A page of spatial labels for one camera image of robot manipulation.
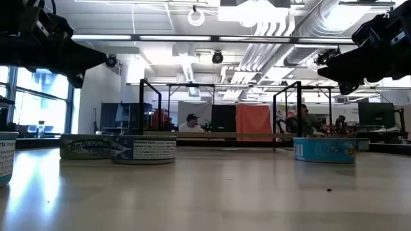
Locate black track spotlight cluster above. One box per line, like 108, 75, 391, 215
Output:
314, 47, 342, 67

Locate black distant rig frame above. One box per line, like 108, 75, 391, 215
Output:
301, 85, 337, 135
166, 82, 216, 110

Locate white hanging ring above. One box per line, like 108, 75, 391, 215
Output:
187, 8, 206, 28

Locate person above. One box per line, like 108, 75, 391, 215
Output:
290, 103, 325, 137
178, 113, 206, 133

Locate teal yellowfin tuna can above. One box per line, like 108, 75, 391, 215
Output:
0, 131, 19, 187
293, 137, 358, 164

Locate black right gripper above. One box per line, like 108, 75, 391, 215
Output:
317, 35, 411, 96

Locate dark blue partition cabinet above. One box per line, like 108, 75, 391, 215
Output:
100, 101, 153, 135

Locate orange cloth panel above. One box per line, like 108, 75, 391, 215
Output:
236, 104, 273, 142

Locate black workstation desk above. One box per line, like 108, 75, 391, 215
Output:
335, 123, 410, 144

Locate black frame wooden shelf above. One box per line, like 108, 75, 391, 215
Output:
138, 78, 313, 153

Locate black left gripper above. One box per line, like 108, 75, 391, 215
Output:
0, 30, 107, 89

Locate large window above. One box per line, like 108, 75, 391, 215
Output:
0, 65, 75, 135

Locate black overhead beam with lights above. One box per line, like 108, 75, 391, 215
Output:
71, 33, 356, 45

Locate black aluminium table frame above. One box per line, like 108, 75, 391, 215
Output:
15, 137, 411, 155

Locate silver ventilation duct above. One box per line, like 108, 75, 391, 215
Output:
284, 0, 370, 67

